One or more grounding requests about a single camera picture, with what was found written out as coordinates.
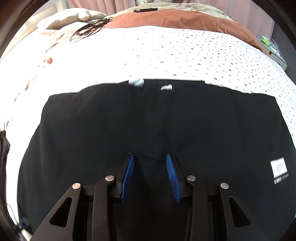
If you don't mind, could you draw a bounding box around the cream nightstand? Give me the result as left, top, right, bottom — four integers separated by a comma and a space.
255, 35, 288, 70

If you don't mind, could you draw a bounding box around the thin black cable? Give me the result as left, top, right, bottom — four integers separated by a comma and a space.
69, 17, 114, 42

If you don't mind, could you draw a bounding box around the brown blanket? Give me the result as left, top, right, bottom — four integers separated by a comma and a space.
107, 9, 263, 49

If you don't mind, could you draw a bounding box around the pink curtain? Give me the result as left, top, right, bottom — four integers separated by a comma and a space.
70, 0, 137, 12

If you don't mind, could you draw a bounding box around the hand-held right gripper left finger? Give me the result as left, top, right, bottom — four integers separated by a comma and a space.
32, 153, 135, 241

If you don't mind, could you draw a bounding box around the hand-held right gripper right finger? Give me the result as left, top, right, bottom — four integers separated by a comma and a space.
166, 153, 269, 241

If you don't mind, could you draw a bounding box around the black button shirt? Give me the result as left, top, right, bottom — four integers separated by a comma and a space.
17, 79, 293, 241

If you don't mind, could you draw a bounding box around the cream pillow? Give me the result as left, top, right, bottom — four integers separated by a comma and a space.
37, 8, 108, 30

